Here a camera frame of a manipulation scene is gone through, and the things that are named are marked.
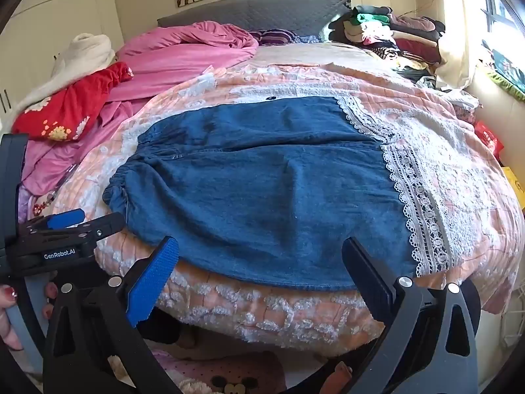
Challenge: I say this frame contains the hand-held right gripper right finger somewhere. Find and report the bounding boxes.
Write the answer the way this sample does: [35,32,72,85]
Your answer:
[342,236,481,394]

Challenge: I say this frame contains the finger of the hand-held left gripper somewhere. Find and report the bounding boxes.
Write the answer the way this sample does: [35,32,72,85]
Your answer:
[22,208,87,235]
[80,212,126,248]

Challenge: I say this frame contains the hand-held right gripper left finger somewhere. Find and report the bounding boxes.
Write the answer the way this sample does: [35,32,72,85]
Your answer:
[42,236,180,394]

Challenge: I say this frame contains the blue denim pants lace trim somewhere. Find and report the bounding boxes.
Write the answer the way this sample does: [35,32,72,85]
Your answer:
[102,95,454,292]

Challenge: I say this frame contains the person's left hand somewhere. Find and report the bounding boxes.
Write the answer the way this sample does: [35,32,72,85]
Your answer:
[0,282,63,352]

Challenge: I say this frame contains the orange slipper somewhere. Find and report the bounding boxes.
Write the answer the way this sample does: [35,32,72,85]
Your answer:
[322,360,354,394]

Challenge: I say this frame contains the red floral cloth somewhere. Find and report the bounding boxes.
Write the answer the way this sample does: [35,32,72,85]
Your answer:
[12,61,135,142]

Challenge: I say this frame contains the pink cartoon floor mat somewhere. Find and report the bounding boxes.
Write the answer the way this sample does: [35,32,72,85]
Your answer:
[150,347,290,394]

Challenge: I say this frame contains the peach printed blanket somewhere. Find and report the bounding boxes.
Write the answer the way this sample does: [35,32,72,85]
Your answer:
[51,41,525,347]

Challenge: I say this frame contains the white fleece blanket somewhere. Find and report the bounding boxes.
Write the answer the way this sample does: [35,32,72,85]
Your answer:
[17,33,116,112]

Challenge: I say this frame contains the pink quilt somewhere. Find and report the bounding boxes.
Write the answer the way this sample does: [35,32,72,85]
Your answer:
[20,22,260,198]

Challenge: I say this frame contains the red plastic bag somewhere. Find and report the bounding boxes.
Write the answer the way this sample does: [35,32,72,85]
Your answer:
[473,120,505,159]

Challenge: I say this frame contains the white wardrobe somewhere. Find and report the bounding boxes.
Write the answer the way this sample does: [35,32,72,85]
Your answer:
[0,0,124,124]

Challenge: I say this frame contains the white garment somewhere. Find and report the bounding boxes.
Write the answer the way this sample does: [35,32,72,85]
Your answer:
[441,87,480,111]

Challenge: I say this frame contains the beige bed sheet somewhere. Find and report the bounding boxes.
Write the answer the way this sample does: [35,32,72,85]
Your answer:
[252,42,372,68]

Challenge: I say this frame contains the pile of folded clothes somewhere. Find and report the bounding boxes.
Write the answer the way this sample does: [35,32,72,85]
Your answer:
[324,5,448,87]

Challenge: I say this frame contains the green windowsill mat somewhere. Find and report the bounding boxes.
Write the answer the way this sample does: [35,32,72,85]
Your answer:
[481,40,525,101]

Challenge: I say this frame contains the purple striped pillow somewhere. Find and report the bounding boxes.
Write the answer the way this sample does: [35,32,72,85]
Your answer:
[247,29,326,47]

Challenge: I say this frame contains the grey padded headboard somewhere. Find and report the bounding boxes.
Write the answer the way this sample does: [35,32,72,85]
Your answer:
[157,0,353,44]

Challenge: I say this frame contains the cream curtain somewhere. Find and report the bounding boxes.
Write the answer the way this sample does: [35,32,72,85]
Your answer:
[435,0,491,90]

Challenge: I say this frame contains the window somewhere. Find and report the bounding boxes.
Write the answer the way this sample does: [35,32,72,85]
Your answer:
[478,0,525,39]

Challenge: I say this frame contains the white wire stool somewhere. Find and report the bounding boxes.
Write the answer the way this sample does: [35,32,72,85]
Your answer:
[497,306,525,351]

